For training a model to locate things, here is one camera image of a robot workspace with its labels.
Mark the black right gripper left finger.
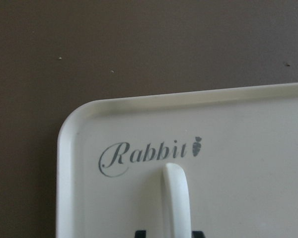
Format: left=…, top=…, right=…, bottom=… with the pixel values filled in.
left=135, top=230, right=146, bottom=238

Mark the cream rabbit tray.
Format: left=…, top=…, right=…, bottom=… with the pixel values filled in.
left=56, top=83, right=298, bottom=238

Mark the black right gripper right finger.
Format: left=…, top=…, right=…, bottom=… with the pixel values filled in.
left=191, top=231, right=206, bottom=238

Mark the white ceramic spoon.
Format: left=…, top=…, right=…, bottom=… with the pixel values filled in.
left=163, top=163, right=192, bottom=238

